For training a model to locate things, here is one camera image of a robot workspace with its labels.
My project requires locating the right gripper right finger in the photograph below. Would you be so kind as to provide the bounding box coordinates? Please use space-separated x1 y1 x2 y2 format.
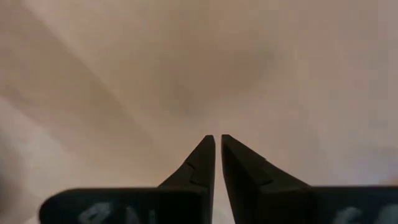
220 134 398 224

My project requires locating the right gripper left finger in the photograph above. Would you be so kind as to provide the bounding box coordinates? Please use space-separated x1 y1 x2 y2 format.
38 134 216 224

